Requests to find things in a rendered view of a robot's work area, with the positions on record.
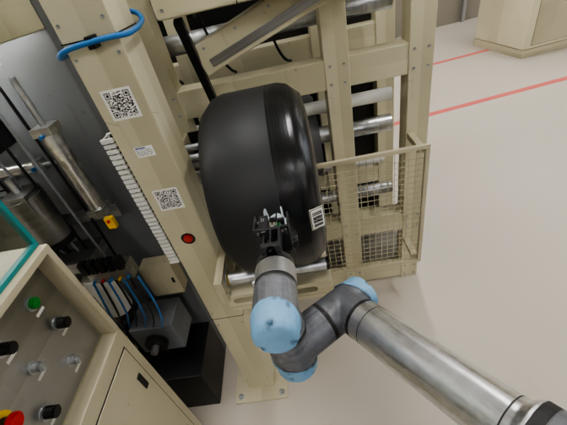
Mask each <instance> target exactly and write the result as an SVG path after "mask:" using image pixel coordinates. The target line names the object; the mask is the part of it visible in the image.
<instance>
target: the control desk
mask: <svg viewBox="0 0 567 425"><path fill-rule="evenodd" d="M0 425H202V424H201V423H200V422H199V420H198V419H197V418H196V417H195V416H194V415H193V413H192V412H191V411H190V410H189V409H188V407H187V406H186V405H185V404H184V403H183V401H182V400H181V399H180V398H179V397H178V395H177V394H176V393H175V392H174V391H173V390H172V389H171V388H170V387H169V386H168V385H167V383H166V382H165V381H164V380H163V379H162V377H161V376H160V375H159V374H158V373H157V371H156V370H155V369H154V368H153V367H152V365H151V364H150V363H149V362H148V361H147V360H146V358H145V357H144V356H143V355H142V354H141V352H140V351H139V350H137V348H136V347H135V346H134V345H133V344H132V343H131V341H130V340H129V339H128V338H127V337H126V335H125V334H124V333H123V332H122V331H121V330H120V328H118V325H117V324H116V323H115V322H114V321H113V319H112V318H111V317H110V316H109V315H108V314H107V313H106V312H105V311H104V310H103V308H102V307H101V306H100V305H99V304H98V302H97V301H96V300H95V299H94V298H93V296H92V295H91V294H90V293H89V292H88V290H87V289H86V288H85V287H84V286H83V284H82V283H81V282H80V281H79V280H78V279H77V278H76V277H75V276H74V275H73V273H72V272H71V271H70V270H69V269H68V268H67V266H66V265H65V264H64V263H63V262H62V260H61V259H60V258H59V257H58V256H57V254H56V253H55V252H54V251H53V250H52V249H51V247H50V246H49V245H48V244H44V245H38V246H37V248H36V249H35V251H34V252H33V253H32V254H31V256H30V257H29V259H28V260H27V261H26V262H25V263H24V264H23V266H22V267H21V268H20V269H19V271H18V272H17V274H16V275H15V276H14V277H13V279H12V280H11V282H10V283H9V284H8V286H7V287H6V288H5V289H4V290H3V291H2V293H1V294H0Z"/></svg>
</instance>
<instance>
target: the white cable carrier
mask: <svg viewBox="0 0 567 425"><path fill-rule="evenodd" d="M100 143H101V144H102V145H105V146H104V149H105V150H108V149H109V150H108V151H106V152H107V154H108V155H111V156H110V157H109V158H110V160H114V161H112V163H113V165H114V166H115V165H116V170H119V171H118V174H119V175H120V176H121V179H122V180H123V182H124V184H125V185H126V188H127V189H130V190H129V192H130V193H132V194H131V196H132V198H133V200H134V201H135V202H136V205H137V206H138V207H139V210H142V211H141V214H143V217H144V218H145V221H146V222H147V223H148V225H149V226H150V229H151V230H152V232H153V234H154V237H157V238H156V239H157V240H158V242H159V244H160V246H161V248H162V250H163V252H164V253H165V254H166V256H167V257H168V260H169V261H170V264H174V263H179V262H180V258H179V256H178V255H177V254H176V251H175V249H174V247H173V246H172V244H171V242H170V240H169V238H168V237H167V235H166V233H165V231H164V229H163V228H162V226H161V224H160V222H159V220H158V219H157V217H156V215H155V213H154V210H153V209H152V207H151V206H150V204H149V202H148V200H147V198H146V196H145V195H144V193H143V191H142V189H141V187H140V185H139V184H138V182H137V180H136V178H135V176H134V174H133V173H132V171H131V169H130V167H129V165H128V164H127V161H126V160H125V158H124V156H123V155H122V152H121V150H120V149H119V147H118V146H117V144H116V141H115V139H114V137H113V136H112V135H111V133H110V132H108V133H106V136H105V137H104V138H103V139H102V140H100ZM111 143H113V144H111ZM114 148H115V149H114ZM117 153H118V154H117ZM134 197H135V198H134ZM178 258H179V259H178Z"/></svg>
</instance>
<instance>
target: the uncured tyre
mask: <svg viewBox="0 0 567 425"><path fill-rule="evenodd" d="M198 158H199V167H200V173H201V179H202V188H203V192H204V196H205V200H206V203H207V207H208V213H209V216H210V218H211V222H212V225H213V228H214V231H215V233H216V235H217V238H218V240H219V243H220V245H221V247H222V249H223V250H224V253H225V254H226V255H227V256H228V258H229V259H230V260H231V261H233V262H234V263H235V264H236V265H237V266H239V267H241V268H242V269H244V270H245V271H247V272H255V270H256V266H257V259H258V258H259V252H257V244H256V241H255V238H254V234H253V232H252V230H253V221H254V217H256V221H257V222H259V217H261V216H264V214H263V211H264V209H266V210H267V214H268V216H269V217H271V216H272V215H273V214H274V213H279V214H281V210H280V206H281V207H282V209H283V216H284V217H285V218H286V212H287V211H288V215H289V223H290V227H291V228H292V229H295V230H296V232H297V235H298V246H295V250H296V252H295V253H294V254H293V255H292V256H291V257H292V258H293V260H294V265H295V266H304V265H309V264H311V263H312V262H314V261H317V260H318V259H319V258H320V256H321V255H322V253H323V252H324V251H325V250H326V248H327V226H326V225H325V226H323V227H320V228H318V229H316V230H313V231H312V227H311V220H310V214H309V211H310V210H311V209H313V208H316V207H319V206H321V205H323V200H322V194H321V185H320V180H319V175H318V169H317V164H316V156H315V151H314V146H313V142H312V137H311V130H310V125H309V121H308V116H307V113H306V110H305V106H304V103H303V100H302V99H301V96H300V92H298V91H297V90H295V89H293V88H291V87H290V86H288V85H287V84H286V83H270V84H266V85H262V86H257V87H254V88H249V89H242V90H238V91H234V92H229V93H225V94H221V95H220V96H218V97H216V98H214V99H212V100H211V102H210V103H209V105H208V107H207V109H206V110H205V111H204V113H203V114H202V117H201V120H200V123H199V128H198Z"/></svg>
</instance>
